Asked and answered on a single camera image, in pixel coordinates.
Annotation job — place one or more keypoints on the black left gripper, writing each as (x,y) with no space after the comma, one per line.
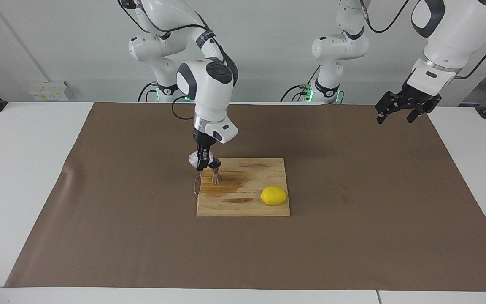
(416,97)

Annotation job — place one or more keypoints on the white wall power strip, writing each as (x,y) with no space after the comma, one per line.
(51,92)

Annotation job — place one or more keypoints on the yellow lemon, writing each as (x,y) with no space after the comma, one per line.
(274,196)

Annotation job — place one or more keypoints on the wooden cutting board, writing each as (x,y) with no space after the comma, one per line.
(234,204)

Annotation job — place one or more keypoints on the brown table mat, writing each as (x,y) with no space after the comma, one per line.
(99,232)

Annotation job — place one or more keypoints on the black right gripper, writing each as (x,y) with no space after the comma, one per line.
(201,139)

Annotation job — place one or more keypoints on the steel jigger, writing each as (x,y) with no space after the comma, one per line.
(216,175)

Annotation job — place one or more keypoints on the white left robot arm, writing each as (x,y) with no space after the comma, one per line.
(449,33)

